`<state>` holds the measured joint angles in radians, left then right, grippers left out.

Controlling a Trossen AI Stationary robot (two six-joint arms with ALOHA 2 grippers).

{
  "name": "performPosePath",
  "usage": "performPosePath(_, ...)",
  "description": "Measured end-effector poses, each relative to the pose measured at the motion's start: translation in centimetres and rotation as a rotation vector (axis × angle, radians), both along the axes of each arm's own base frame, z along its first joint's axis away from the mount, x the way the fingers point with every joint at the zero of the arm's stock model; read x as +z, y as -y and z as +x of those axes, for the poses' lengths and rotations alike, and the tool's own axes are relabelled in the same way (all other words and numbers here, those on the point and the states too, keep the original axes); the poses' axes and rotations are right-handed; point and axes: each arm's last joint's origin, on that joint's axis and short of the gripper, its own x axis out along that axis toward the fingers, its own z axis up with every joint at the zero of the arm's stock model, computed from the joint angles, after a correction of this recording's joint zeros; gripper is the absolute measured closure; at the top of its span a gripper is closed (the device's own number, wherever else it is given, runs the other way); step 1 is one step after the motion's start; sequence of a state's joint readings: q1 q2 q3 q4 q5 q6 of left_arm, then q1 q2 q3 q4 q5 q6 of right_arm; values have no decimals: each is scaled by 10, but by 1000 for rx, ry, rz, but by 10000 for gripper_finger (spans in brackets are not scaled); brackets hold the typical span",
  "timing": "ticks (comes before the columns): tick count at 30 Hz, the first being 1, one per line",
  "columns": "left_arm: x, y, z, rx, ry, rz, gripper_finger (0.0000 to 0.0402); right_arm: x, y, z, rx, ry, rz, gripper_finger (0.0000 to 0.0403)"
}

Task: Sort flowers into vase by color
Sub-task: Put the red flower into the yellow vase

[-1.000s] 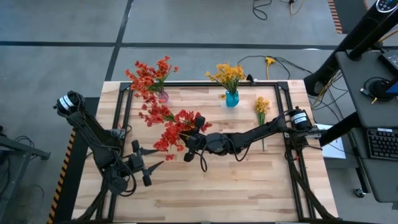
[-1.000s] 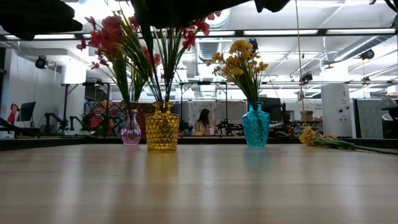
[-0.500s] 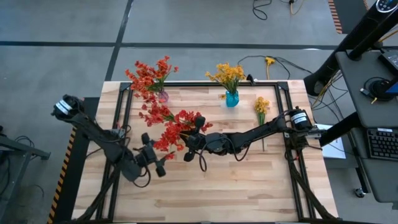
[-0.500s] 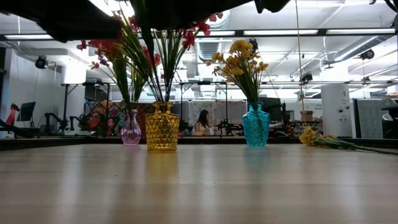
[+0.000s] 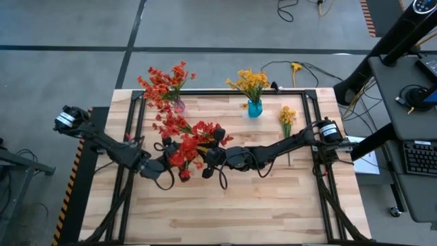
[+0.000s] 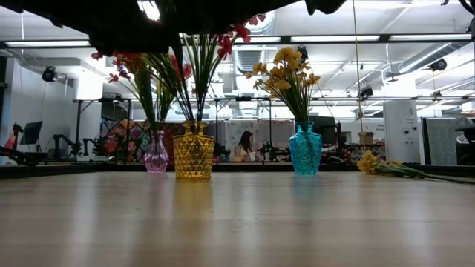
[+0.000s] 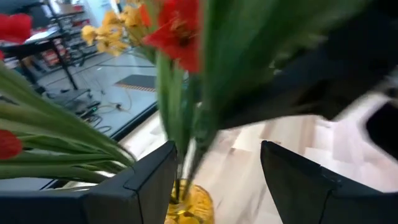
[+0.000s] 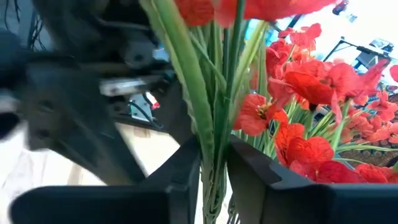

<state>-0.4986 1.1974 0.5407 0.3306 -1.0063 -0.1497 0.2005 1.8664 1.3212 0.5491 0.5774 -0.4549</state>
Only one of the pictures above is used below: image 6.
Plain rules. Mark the red artificial flower stem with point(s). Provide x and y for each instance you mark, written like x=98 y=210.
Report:
x=224 y=48
x=174 y=92
x=243 y=31

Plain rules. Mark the yellow artificial flower stem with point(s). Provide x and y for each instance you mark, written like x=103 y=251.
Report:
x=287 y=55
x=367 y=163
x=259 y=68

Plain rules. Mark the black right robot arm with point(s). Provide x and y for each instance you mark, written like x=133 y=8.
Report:
x=222 y=11

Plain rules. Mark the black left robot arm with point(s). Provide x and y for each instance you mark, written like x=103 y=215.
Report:
x=55 y=11

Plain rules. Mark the background black robot arm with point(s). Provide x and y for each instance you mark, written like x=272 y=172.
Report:
x=67 y=145
x=274 y=150

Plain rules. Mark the pink glass vase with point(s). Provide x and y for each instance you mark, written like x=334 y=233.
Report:
x=156 y=157

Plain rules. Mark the yellow glass vase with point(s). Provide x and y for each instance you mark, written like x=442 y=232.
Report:
x=193 y=155

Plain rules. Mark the blue glass vase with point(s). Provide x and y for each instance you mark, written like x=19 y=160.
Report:
x=305 y=152

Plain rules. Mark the white LED light bar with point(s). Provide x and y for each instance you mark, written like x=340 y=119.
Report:
x=48 y=43
x=430 y=37
x=334 y=38

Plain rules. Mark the black ceiling spotlight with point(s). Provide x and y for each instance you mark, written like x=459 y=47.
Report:
x=439 y=65
x=49 y=74

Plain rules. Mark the floral patterned divider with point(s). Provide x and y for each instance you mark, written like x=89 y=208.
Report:
x=122 y=141

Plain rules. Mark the black monitor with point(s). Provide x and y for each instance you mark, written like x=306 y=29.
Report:
x=31 y=131

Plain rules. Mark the person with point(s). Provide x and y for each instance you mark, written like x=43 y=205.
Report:
x=245 y=146

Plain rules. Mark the white equipment cabinet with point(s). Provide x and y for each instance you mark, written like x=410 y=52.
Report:
x=402 y=131

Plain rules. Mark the grey patterned divider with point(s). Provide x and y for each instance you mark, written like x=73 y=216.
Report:
x=441 y=141

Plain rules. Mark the black office chair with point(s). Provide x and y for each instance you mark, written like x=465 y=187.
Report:
x=465 y=144

